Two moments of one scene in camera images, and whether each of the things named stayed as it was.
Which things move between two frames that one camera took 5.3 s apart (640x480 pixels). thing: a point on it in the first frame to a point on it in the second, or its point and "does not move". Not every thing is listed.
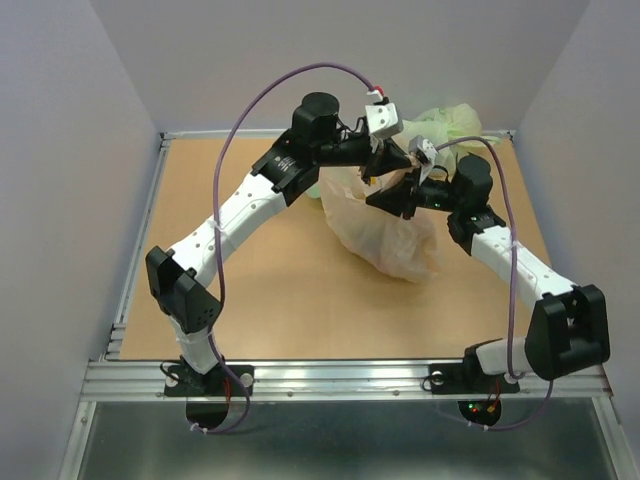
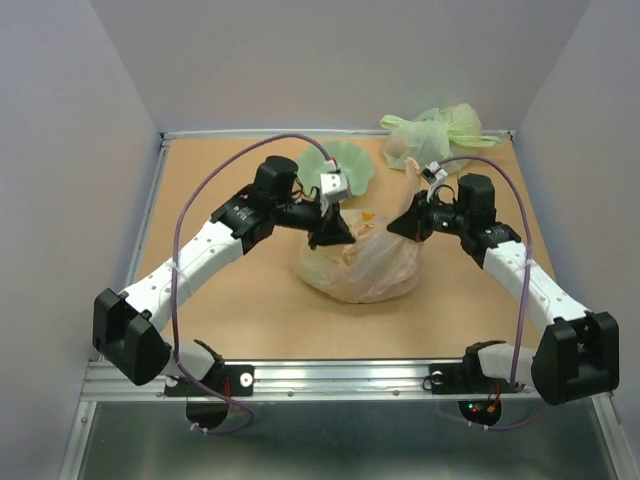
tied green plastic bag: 443,124 does not move
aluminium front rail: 341,381 does not move
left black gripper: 388,158 to 333,231
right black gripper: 402,199 to 411,225
